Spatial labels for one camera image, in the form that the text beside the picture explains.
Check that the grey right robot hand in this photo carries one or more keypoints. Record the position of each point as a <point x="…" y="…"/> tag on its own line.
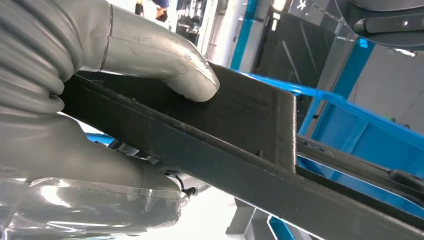
<point x="66" y="165"/>

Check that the blue metal shelf rack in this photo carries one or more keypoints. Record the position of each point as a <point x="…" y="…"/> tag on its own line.
<point x="364" y="142"/>

